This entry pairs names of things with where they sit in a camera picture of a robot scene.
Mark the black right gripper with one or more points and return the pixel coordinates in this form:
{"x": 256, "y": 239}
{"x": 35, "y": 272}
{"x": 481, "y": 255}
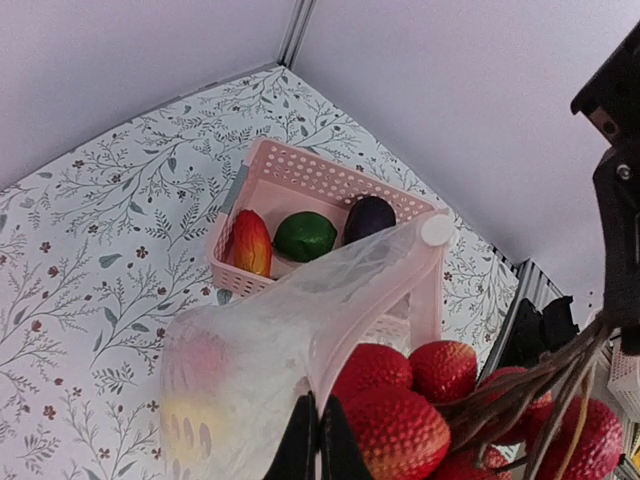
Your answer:
{"x": 610, "y": 101}

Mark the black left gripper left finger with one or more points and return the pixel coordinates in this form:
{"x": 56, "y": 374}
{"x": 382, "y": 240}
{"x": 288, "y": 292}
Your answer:
{"x": 295, "y": 457}

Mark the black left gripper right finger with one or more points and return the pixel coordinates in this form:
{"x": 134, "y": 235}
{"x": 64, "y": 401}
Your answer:
{"x": 339, "y": 452}

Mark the clear zip top bag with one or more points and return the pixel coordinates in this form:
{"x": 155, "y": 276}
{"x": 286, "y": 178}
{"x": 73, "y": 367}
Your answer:
{"x": 279, "y": 356}

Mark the yellow toy fruit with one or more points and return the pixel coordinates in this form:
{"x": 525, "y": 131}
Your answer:
{"x": 191, "y": 429}

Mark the red toy fruit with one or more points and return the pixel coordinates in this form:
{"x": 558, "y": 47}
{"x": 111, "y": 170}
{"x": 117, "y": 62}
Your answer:
{"x": 199, "y": 363}

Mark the orange red toy mango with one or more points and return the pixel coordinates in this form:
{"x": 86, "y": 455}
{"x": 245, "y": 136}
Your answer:
{"x": 251, "y": 244}

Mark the green toy lime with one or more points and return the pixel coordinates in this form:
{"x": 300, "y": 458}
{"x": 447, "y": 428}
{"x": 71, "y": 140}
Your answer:
{"x": 304, "y": 236}

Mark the purple toy eggplant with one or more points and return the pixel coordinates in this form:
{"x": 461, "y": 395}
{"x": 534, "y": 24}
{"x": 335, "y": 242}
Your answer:
{"x": 368, "y": 216}

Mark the pink perforated plastic basket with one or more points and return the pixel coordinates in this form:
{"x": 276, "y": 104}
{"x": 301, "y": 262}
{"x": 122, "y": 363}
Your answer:
{"x": 370, "y": 266}

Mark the floral patterned table mat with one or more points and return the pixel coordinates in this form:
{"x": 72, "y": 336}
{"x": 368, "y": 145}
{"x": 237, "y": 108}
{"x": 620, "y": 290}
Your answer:
{"x": 104, "y": 246}

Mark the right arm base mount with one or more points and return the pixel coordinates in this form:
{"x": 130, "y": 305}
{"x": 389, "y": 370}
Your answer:
{"x": 536, "y": 332}

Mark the aluminium frame post right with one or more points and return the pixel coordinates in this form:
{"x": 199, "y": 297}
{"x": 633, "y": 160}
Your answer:
{"x": 295, "y": 32}

